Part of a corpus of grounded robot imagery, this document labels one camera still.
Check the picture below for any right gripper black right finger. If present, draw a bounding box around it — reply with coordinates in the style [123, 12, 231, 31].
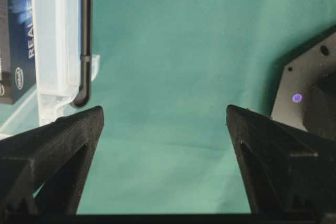
[226, 105, 335, 215]

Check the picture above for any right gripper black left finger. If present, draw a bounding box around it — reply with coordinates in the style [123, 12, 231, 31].
[1, 106, 104, 216]

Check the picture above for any right black RealSense box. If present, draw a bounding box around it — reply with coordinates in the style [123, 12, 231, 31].
[1, 0, 36, 104]

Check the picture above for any clear plastic storage case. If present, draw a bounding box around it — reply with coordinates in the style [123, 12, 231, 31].
[1, 0, 100, 138]

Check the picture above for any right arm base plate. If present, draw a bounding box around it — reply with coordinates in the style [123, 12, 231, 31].
[271, 25, 335, 140]

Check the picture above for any black case handle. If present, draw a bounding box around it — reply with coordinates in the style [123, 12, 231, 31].
[71, 0, 93, 108]

